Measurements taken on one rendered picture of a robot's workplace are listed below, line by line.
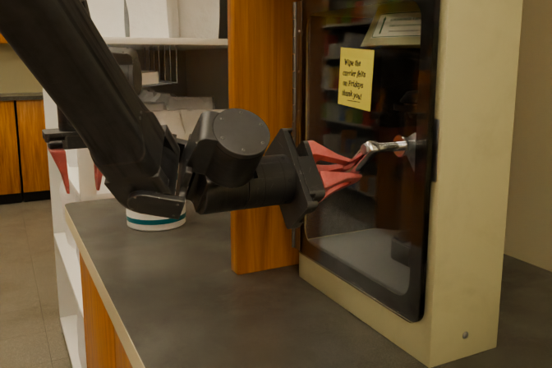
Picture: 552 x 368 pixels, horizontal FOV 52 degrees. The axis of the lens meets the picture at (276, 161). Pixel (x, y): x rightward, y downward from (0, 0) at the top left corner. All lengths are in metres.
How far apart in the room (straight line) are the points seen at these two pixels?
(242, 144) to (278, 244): 0.48
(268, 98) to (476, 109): 0.38
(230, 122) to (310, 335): 0.35
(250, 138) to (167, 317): 0.38
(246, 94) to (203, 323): 0.36
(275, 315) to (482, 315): 0.28
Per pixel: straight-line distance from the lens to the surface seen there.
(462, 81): 0.65
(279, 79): 0.93
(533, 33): 1.12
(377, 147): 0.64
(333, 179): 0.63
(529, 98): 1.12
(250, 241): 0.96
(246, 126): 0.54
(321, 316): 0.83
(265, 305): 0.86
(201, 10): 1.96
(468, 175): 0.68
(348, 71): 0.76
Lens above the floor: 1.30
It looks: 10 degrees down
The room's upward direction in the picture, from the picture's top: straight up
